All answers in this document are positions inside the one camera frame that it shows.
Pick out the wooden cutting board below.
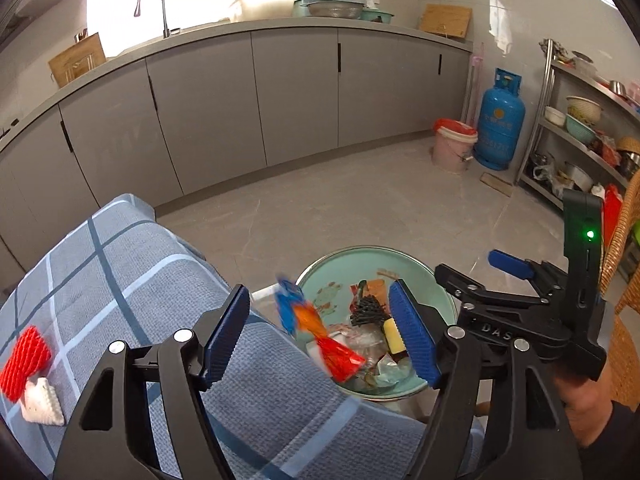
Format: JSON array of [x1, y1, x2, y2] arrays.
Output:
[[418, 3, 472, 40]]

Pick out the red plastic container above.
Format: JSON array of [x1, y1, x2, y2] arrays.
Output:
[[601, 184, 624, 257]]

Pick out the red foam net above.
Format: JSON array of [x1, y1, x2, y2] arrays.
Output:
[[0, 325, 54, 404]]

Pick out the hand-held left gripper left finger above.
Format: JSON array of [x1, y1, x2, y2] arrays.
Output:
[[52, 284, 252, 480]]

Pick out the blue gas cylinder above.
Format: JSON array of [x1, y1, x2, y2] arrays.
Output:
[[473, 67, 527, 170]]

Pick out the blue plaid tablecloth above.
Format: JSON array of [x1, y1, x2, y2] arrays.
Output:
[[0, 194, 486, 480]]

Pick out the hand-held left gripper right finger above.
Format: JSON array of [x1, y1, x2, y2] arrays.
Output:
[[388, 280, 583, 480]]

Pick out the pink mop handle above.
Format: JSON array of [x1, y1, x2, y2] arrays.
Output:
[[463, 41, 485, 127]]

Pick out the orange and blue snack wrapper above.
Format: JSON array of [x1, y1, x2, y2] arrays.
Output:
[[274, 274, 367, 382]]

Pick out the stack of bowls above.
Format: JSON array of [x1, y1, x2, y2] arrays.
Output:
[[565, 95, 604, 126]]

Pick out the white foam net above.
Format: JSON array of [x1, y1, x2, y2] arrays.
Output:
[[20, 376, 66, 427]]

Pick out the person's right hand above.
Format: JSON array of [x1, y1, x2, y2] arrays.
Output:
[[552, 361, 617, 449]]

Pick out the person's right forearm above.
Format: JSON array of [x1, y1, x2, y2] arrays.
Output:
[[576, 399, 640, 480]]

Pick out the small teal basin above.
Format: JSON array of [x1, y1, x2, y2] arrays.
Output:
[[359, 7, 396, 25]]

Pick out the metal basin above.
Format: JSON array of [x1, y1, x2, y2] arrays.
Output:
[[305, 1, 365, 19]]

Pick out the yellow container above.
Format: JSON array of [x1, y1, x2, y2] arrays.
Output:
[[381, 317, 407, 362]]

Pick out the pink bucket with red lid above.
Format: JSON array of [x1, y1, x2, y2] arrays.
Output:
[[430, 118, 479, 175]]

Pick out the chrome faucet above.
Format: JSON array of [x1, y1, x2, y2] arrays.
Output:
[[133, 0, 181, 40]]

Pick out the grey kitchen cabinets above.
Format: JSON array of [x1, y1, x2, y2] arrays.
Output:
[[0, 14, 474, 291]]

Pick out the metal shelf rack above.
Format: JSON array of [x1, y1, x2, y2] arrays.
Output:
[[514, 39, 640, 281]]

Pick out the teal enamel basin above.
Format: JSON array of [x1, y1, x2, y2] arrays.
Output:
[[292, 245, 459, 402]]

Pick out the black foam net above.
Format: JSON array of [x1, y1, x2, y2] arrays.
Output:
[[349, 294, 392, 329]]

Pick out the white plastic basin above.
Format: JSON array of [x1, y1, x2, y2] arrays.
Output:
[[229, 0, 297, 24]]

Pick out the wicker chair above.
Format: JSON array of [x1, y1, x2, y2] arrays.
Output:
[[596, 169, 640, 413]]

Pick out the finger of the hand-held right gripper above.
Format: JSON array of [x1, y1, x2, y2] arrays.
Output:
[[434, 262, 572, 343], [488, 248, 569, 307]]

